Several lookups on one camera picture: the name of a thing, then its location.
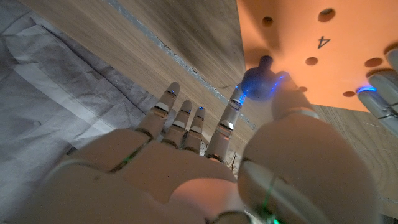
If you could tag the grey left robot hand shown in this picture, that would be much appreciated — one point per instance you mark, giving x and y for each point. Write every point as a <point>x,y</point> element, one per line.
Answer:
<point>385,93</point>

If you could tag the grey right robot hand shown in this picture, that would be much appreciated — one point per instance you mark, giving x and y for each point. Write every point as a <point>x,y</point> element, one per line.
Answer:
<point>174,180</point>

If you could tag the orange peg board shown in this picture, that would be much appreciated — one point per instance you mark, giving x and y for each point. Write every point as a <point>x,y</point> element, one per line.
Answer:
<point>342,31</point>

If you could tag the blue peg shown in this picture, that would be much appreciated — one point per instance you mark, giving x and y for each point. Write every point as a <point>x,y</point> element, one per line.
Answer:
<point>258,82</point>

